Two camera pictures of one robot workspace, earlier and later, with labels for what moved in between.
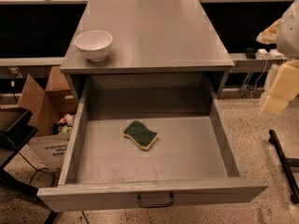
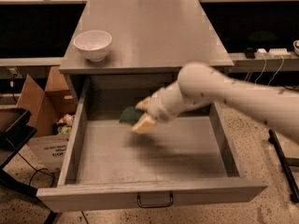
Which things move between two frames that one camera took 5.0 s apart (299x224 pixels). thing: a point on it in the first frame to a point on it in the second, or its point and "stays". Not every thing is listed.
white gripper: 290,36 to 159,107
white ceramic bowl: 94,44 stays
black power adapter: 250,53 stays
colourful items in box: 64,125 stays
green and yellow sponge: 137,131 to 130,116
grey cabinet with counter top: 149,37 stays
